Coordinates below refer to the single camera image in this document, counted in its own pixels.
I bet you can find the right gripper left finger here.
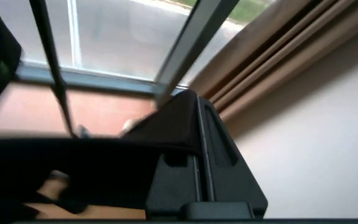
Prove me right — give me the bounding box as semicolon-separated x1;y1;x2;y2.
145;153;203;219

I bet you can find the black clothes rack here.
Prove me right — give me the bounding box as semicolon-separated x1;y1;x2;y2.
28;0;79;139

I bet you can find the window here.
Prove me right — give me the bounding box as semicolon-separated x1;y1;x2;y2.
0;0;276;108

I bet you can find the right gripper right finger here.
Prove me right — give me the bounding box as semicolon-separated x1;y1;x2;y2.
196;95;269;219

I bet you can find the brown curtain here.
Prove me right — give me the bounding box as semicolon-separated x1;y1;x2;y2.
188;0;358;124

